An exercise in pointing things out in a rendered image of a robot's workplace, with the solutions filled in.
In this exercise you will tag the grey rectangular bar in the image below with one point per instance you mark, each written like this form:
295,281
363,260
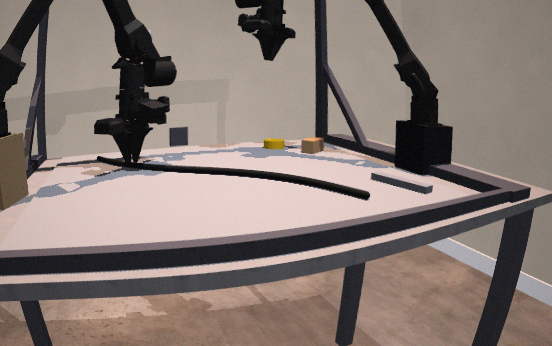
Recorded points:
402,182

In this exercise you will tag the black rope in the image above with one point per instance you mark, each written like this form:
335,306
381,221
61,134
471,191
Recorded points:
244,172

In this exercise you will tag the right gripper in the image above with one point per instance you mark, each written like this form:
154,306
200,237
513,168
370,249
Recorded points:
130,143

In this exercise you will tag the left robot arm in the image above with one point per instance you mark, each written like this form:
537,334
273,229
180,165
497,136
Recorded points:
424,111

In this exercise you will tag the small orange block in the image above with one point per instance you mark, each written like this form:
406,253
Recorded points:
312,145

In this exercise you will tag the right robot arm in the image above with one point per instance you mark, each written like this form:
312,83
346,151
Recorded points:
132,39

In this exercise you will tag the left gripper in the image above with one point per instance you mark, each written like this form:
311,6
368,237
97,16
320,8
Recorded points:
270,41

